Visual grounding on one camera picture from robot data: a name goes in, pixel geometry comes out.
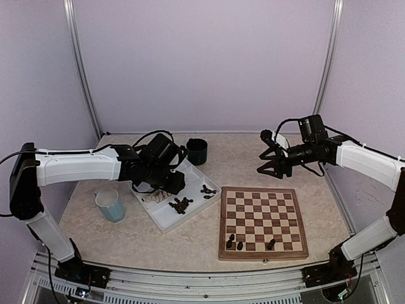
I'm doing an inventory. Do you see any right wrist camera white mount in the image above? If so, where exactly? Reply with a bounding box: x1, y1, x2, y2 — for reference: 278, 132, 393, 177
260, 129, 289, 157

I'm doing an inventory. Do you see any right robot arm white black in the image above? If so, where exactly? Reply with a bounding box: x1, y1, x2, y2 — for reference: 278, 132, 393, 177
257, 115, 404, 281

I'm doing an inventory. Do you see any white divided plastic tray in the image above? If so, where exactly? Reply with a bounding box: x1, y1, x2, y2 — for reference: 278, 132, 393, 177
129, 160, 221, 234

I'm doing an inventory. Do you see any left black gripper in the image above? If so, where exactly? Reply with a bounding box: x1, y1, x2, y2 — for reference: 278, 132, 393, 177
144, 164, 186, 196

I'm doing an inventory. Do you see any left aluminium frame post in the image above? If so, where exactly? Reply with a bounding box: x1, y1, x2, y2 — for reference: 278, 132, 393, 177
63, 0, 103, 140

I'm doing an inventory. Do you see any dark chess piece pair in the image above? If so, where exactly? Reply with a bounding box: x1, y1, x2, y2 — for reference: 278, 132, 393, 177
200, 184, 217, 200

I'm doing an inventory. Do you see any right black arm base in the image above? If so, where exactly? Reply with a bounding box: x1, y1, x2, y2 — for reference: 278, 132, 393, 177
301, 246, 358, 288

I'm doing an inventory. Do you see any right aluminium frame post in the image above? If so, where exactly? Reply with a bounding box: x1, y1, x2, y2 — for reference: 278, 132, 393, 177
313, 0, 344, 115

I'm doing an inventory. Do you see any wooden chess board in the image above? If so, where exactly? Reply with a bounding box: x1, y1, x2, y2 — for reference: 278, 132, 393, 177
218, 186, 309, 262

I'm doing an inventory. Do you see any dark green cup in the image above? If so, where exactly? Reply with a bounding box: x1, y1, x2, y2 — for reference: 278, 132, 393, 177
186, 138, 208, 166

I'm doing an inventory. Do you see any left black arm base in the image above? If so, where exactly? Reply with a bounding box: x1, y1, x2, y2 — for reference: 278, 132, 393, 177
55, 238, 111, 289

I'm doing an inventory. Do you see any pile of dark chess pieces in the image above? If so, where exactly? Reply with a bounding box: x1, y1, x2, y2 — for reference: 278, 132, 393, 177
168, 197, 194, 214

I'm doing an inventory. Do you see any aluminium frame post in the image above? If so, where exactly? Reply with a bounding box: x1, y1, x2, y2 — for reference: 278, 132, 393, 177
63, 0, 103, 140
313, 0, 344, 115

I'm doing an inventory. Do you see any light blue cup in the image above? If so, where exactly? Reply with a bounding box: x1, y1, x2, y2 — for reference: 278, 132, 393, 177
94, 188, 125, 223

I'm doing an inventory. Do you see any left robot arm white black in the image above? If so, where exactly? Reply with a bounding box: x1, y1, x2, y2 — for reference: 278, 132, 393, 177
9, 131, 187, 282

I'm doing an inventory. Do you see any pile of white chess pieces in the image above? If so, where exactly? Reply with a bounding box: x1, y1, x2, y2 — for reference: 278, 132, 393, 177
141, 190, 171, 203

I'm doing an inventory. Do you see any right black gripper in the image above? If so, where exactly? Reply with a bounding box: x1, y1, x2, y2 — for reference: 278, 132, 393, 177
257, 141, 316, 179

